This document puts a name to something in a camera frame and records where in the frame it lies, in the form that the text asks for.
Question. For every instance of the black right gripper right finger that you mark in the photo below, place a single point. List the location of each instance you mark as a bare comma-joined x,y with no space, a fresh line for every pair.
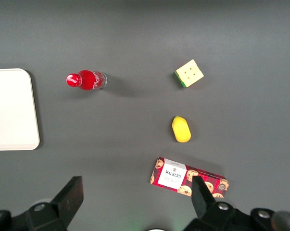
202,199

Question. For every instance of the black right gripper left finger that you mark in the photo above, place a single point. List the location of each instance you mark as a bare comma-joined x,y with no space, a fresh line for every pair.
67,197

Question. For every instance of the red coke bottle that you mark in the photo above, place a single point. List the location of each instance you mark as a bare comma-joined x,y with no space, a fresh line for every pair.
87,80

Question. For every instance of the beige plastic tray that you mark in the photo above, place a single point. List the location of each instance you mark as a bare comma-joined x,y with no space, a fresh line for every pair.
12,109

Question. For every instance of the red Walkers cookie box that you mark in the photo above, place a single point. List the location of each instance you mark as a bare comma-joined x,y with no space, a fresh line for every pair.
171,174

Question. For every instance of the yellow lemon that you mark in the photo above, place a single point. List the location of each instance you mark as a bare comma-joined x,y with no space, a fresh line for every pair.
181,130

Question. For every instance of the rubik's cube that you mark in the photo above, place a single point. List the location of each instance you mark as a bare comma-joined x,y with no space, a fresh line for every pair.
190,73

